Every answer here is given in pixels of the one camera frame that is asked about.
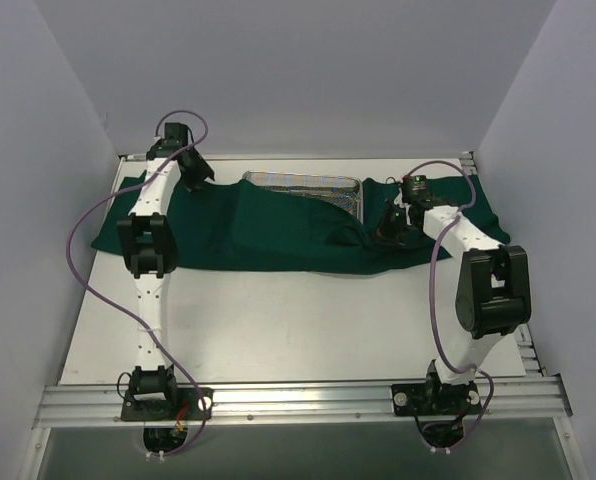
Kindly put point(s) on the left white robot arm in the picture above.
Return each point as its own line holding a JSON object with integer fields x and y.
{"x": 150, "y": 255}

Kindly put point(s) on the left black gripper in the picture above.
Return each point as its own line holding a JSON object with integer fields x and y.
{"x": 198, "y": 170}

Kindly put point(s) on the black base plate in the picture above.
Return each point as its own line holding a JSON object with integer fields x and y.
{"x": 427, "y": 399}
{"x": 153, "y": 407}

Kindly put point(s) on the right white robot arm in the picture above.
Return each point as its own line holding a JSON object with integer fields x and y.
{"x": 439, "y": 222}

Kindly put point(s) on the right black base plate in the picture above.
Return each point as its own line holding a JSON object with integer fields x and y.
{"x": 427, "y": 399}

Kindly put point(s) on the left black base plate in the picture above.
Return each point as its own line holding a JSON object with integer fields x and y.
{"x": 153, "y": 407}

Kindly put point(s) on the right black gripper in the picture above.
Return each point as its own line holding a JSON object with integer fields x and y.
{"x": 391, "y": 226}

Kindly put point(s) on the front aluminium rail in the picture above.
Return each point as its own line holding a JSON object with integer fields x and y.
{"x": 98, "y": 406}

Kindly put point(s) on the dark green surgical cloth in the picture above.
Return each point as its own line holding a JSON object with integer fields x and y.
{"x": 242, "y": 227}

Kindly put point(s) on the back aluminium rail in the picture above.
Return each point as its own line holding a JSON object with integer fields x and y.
{"x": 469, "y": 155}

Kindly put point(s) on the surgical kit tray edge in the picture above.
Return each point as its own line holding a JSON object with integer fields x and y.
{"x": 344, "y": 192}

